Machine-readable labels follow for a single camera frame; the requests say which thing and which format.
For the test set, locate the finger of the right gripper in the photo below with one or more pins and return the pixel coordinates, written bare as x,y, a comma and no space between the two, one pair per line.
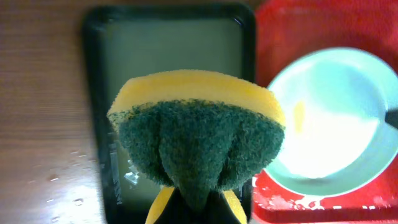
391,118

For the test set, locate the light blue plate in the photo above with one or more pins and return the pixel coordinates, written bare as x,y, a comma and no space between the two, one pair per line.
337,103

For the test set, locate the yellow green scrub sponge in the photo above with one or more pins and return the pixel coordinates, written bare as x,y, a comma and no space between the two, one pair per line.
200,135

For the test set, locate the red plastic tray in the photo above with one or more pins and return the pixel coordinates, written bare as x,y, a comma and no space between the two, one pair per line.
289,30

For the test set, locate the dark green tray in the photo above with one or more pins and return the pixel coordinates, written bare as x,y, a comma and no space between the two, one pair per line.
121,42

